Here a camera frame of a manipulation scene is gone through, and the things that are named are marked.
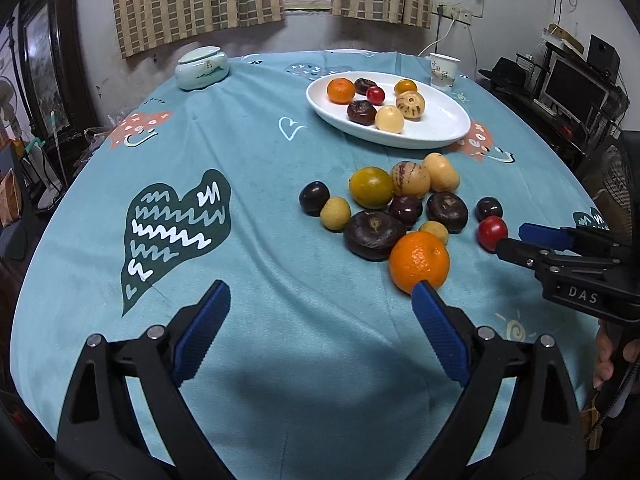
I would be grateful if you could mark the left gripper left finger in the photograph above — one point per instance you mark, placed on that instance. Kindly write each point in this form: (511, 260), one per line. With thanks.
(165, 358)

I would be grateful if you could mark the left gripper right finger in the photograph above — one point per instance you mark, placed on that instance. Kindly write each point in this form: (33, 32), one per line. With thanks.
(478, 360)

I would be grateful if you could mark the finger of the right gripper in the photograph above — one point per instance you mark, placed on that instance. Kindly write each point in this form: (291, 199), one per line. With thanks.
(578, 257)
(558, 239)

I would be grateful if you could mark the red cherry tomato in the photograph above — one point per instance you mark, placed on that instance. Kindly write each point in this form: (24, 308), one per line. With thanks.
(375, 95)
(490, 231)

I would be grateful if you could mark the dark brown mangosteen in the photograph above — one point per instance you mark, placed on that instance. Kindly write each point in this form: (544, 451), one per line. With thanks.
(448, 209)

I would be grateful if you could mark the small orange mandarin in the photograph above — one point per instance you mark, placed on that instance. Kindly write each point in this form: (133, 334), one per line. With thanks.
(418, 256)

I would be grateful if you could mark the large dark mangosteen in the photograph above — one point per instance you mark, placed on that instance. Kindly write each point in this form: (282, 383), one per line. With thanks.
(372, 235)

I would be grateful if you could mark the striped pepino melon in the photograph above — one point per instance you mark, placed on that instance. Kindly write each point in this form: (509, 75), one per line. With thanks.
(410, 179)
(411, 105)

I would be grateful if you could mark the pale yellow round fruit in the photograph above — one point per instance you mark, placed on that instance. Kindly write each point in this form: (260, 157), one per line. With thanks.
(389, 119)

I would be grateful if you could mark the yellow orange small citrus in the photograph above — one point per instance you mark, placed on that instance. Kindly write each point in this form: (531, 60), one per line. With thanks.
(404, 85)

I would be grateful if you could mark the dark purple plum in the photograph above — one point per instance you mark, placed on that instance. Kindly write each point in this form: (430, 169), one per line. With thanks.
(362, 85)

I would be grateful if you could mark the large orange mandarin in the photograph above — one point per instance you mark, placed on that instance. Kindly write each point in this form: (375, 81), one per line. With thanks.
(340, 91)

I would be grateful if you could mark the right hand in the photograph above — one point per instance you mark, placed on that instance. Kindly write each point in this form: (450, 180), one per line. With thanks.
(604, 367)

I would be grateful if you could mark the small yellow longan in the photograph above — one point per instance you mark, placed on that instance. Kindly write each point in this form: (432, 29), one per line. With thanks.
(437, 229)

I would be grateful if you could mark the tan potato shaped fruit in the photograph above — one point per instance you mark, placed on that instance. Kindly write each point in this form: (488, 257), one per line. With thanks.
(444, 178)

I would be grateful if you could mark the computer monitor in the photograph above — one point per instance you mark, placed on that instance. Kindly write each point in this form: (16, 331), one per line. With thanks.
(572, 91)

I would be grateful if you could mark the striped pepino melon back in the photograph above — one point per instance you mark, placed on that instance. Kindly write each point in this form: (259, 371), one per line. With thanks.
(410, 179)

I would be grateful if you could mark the black hat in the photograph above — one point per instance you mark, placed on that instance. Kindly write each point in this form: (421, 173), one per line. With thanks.
(506, 75)

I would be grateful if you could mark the green yellow tangerine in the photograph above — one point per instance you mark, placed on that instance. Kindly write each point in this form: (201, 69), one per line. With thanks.
(371, 187)

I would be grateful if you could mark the black speaker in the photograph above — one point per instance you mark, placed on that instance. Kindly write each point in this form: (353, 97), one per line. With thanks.
(603, 58)

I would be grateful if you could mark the white oval plate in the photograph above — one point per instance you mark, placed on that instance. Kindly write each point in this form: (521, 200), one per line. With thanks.
(444, 121)

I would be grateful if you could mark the white paper cup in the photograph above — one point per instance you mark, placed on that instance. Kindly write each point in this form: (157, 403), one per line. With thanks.
(444, 70)

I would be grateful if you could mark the yellow longan left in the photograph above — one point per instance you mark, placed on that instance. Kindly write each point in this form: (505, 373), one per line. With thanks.
(335, 213)

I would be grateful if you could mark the teal patterned tablecloth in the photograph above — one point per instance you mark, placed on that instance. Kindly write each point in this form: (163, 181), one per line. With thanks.
(320, 370)

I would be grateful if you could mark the white ceramic lidded jar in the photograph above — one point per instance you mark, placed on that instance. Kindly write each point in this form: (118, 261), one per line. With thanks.
(201, 67)

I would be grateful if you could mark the dark framed mirror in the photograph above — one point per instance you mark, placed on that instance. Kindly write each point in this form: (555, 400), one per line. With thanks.
(53, 70)

